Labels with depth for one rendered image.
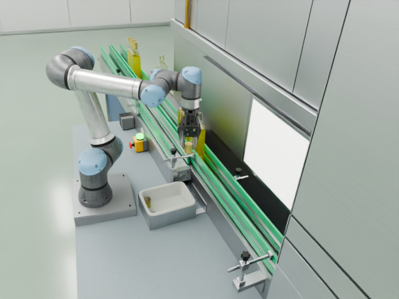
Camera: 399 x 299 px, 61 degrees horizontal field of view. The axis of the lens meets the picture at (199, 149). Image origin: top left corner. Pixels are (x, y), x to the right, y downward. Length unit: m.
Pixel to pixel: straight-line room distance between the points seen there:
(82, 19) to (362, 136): 7.06
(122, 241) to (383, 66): 1.24
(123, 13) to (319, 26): 6.58
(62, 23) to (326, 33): 6.58
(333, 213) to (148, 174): 1.34
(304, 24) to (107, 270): 1.13
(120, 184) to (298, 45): 1.03
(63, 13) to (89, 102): 5.90
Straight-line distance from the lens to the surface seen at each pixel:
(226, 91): 1.59
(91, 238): 1.55
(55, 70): 1.36
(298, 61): 1.21
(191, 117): 1.36
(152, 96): 1.19
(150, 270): 1.41
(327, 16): 1.12
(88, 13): 7.41
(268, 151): 1.37
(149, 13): 7.69
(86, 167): 1.49
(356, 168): 0.57
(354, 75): 0.54
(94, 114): 1.53
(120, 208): 1.59
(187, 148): 1.48
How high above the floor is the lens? 1.88
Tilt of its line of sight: 34 degrees down
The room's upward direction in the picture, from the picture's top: 4 degrees clockwise
